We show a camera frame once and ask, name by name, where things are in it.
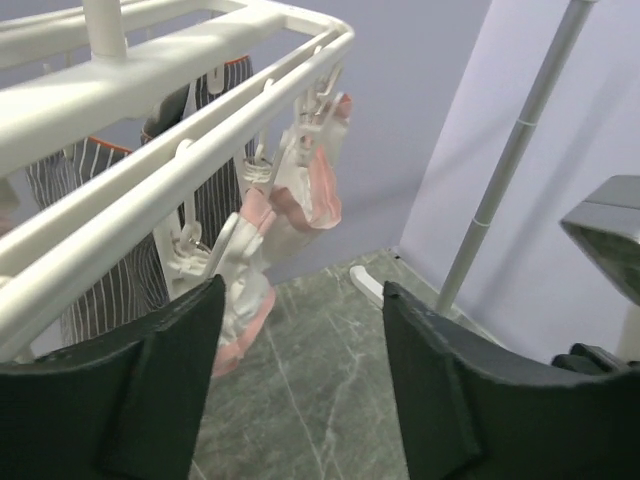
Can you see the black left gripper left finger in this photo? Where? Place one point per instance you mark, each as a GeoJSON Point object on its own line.
{"type": "Point", "coordinates": [124, 405]}

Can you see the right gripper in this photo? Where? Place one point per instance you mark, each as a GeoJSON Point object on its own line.
{"type": "Point", "coordinates": [584, 358]}

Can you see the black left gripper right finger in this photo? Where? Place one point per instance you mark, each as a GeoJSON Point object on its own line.
{"type": "Point", "coordinates": [469, 409]}

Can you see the white clip hanger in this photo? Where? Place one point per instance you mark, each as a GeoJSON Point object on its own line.
{"type": "Point", "coordinates": [136, 156]}

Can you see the pink underwear black trim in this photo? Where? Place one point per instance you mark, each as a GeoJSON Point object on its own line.
{"type": "Point", "coordinates": [9, 202]}

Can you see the white underwear pink trim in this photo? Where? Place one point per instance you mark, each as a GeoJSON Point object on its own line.
{"type": "Point", "coordinates": [289, 202]}

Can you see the metal clothes rack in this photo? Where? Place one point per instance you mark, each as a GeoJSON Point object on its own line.
{"type": "Point", "coordinates": [562, 44]}

